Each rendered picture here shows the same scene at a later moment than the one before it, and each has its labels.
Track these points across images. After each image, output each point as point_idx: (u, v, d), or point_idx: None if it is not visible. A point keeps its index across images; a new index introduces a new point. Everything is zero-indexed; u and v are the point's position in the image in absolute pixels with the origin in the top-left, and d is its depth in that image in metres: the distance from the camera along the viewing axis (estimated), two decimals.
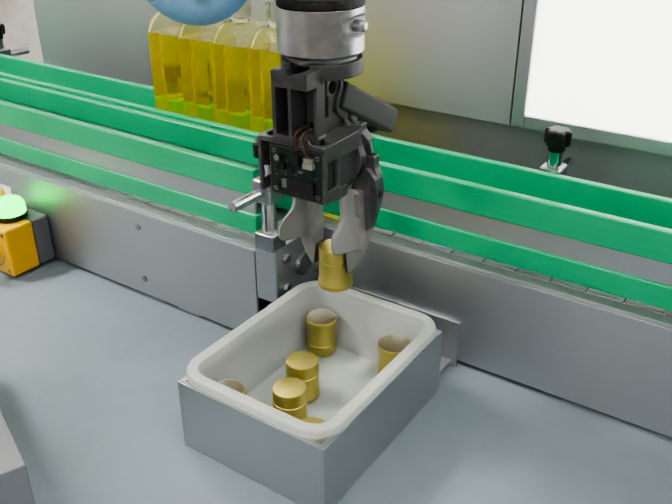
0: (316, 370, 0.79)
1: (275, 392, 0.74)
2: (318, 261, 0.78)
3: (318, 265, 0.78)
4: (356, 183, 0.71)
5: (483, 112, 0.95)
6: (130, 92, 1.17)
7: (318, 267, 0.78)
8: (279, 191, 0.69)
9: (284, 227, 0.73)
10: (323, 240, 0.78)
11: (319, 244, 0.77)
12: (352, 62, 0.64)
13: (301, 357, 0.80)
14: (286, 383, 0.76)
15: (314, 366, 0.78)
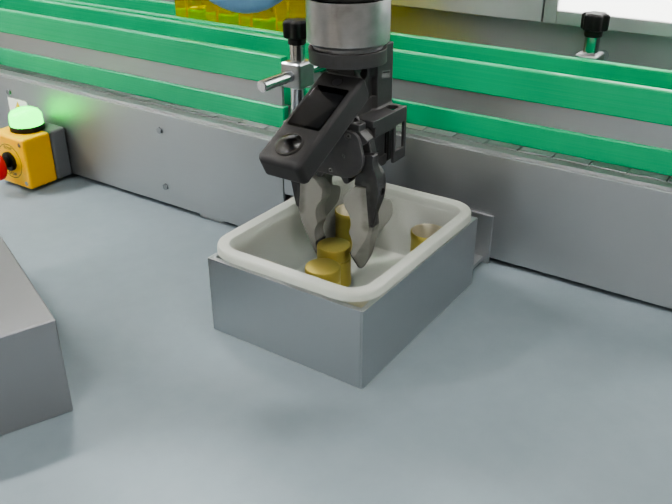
0: (348, 254, 0.77)
1: (308, 270, 0.72)
2: None
3: None
4: None
5: (514, 10, 0.93)
6: (148, 9, 1.14)
7: None
8: (387, 151, 0.77)
9: (387, 205, 0.77)
10: None
11: None
12: None
13: (333, 242, 0.77)
14: (319, 262, 0.73)
15: (347, 249, 0.76)
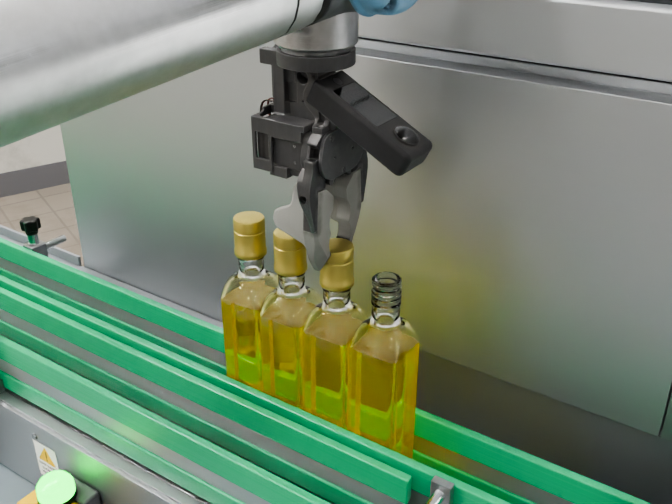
0: (344, 244, 0.79)
1: None
2: (285, 256, 0.79)
3: (289, 258, 0.79)
4: None
5: (625, 417, 0.80)
6: (190, 328, 1.02)
7: (290, 259, 0.79)
8: None
9: None
10: (278, 236, 0.79)
11: (282, 240, 0.78)
12: (286, 55, 0.67)
13: (332, 245, 0.77)
14: None
15: (346, 239, 0.78)
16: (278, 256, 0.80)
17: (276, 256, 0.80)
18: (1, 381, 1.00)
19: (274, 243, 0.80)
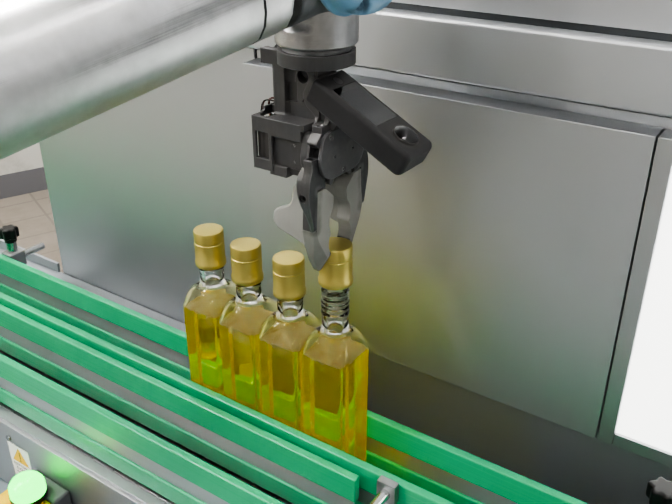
0: (296, 256, 0.83)
1: (344, 250, 0.76)
2: (241, 267, 0.83)
3: (245, 269, 0.83)
4: None
5: (565, 419, 0.84)
6: (159, 334, 1.06)
7: (246, 270, 0.83)
8: None
9: None
10: (234, 248, 0.83)
11: (238, 252, 0.83)
12: (287, 54, 0.67)
13: (284, 257, 0.81)
14: (330, 245, 0.77)
15: (298, 252, 0.82)
16: (234, 267, 0.84)
17: (233, 267, 0.84)
18: None
19: (231, 254, 0.84)
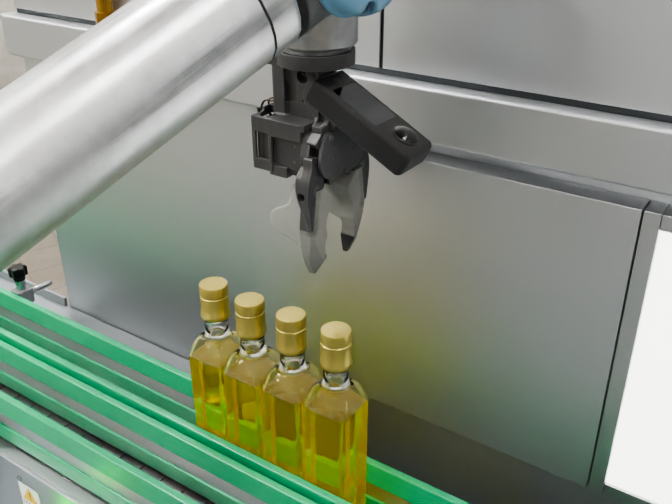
0: (298, 312, 0.86)
1: (343, 336, 0.80)
2: (245, 322, 0.86)
3: (249, 323, 0.87)
4: None
5: (557, 468, 0.87)
6: (165, 376, 1.09)
7: (250, 324, 0.87)
8: None
9: None
10: (238, 304, 0.86)
11: (242, 308, 0.86)
12: (286, 54, 0.67)
13: (287, 314, 0.84)
14: (330, 330, 0.81)
15: (300, 308, 0.85)
16: (239, 321, 0.87)
17: (237, 322, 0.87)
18: None
19: (235, 310, 0.87)
